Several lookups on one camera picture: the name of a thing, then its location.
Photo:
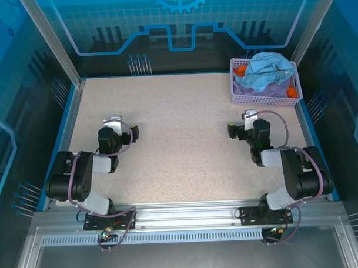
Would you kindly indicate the light blue t-shirt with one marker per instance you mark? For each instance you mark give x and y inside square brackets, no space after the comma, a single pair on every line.
[265,70]

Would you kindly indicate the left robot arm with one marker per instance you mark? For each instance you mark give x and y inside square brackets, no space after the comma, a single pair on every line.
[80,178]

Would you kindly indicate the lilac plastic basket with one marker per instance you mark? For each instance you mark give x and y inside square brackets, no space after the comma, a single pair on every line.
[263,102]

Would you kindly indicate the purple t-shirt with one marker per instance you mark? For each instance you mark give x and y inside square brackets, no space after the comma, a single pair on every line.
[254,91]

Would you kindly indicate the orange t-shirt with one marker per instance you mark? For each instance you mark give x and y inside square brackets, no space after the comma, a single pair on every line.
[241,70]

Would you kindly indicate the small LED connector board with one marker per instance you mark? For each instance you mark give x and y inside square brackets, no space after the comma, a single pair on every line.
[106,235]
[278,230]

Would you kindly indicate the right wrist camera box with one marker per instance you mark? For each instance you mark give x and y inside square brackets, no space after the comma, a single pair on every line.
[250,116]

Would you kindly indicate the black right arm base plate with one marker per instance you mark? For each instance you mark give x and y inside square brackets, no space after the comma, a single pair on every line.
[248,217]

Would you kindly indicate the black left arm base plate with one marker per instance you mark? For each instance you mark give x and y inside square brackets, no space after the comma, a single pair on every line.
[92,223]

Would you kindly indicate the aluminium mounting rail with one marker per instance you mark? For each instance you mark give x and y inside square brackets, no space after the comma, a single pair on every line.
[184,216]

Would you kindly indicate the aluminium frame post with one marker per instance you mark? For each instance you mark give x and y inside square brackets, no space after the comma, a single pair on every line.
[63,52]
[312,26]

